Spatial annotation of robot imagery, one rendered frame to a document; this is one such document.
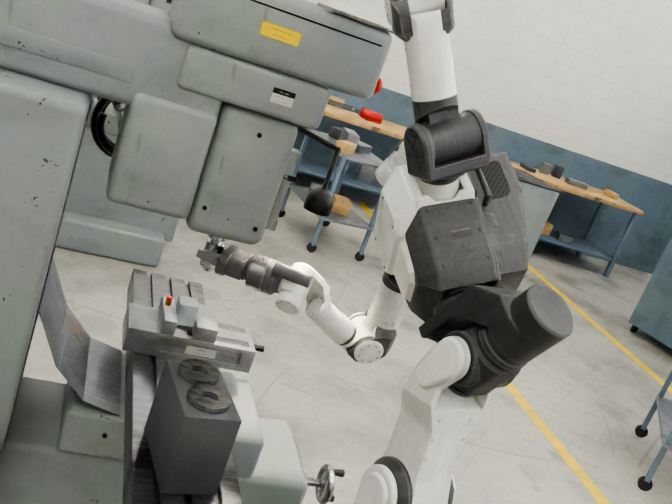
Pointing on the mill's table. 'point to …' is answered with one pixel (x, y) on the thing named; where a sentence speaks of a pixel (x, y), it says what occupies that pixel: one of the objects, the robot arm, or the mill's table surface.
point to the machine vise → (231, 348)
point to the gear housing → (252, 87)
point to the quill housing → (241, 174)
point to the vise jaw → (205, 325)
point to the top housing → (288, 39)
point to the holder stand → (191, 427)
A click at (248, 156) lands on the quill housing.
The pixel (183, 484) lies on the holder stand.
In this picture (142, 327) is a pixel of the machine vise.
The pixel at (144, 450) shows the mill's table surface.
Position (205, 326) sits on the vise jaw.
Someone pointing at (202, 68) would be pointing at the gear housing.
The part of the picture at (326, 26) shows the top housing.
